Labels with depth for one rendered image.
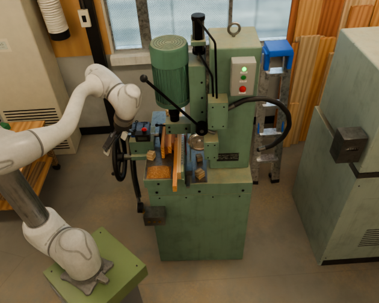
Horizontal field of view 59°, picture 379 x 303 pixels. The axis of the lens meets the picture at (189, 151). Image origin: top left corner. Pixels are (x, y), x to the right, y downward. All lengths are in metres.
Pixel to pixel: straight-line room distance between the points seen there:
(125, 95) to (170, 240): 1.14
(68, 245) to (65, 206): 1.47
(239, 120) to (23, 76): 1.89
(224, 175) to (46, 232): 0.93
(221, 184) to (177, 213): 0.35
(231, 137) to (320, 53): 1.43
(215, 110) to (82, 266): 0.88
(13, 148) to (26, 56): 1.81
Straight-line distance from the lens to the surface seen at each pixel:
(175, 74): 1.55
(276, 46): 2.35
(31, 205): 1.50
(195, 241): 2.26
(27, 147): 1.15
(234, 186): 1.84
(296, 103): 3.04
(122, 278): 1.67
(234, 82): 1.48
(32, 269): 2.71
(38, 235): 1.60
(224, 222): 2.09
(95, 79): 1.48
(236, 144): 1.77
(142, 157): 1.90
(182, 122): 1.77
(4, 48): 2.92
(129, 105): 1.43
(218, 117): 1.55
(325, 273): 2.55
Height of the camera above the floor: 2.15
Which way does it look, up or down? 43 degrees down
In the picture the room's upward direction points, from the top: 3 degrees counter-clockwise
